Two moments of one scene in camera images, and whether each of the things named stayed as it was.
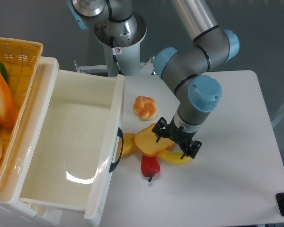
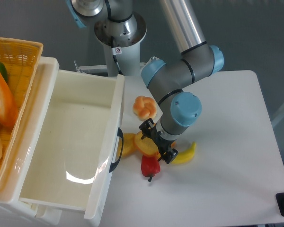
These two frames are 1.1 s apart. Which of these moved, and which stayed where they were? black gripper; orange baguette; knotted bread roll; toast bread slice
Moved: black gripper
Stayed: knotted bread roll; toast bread slice; orange baguette
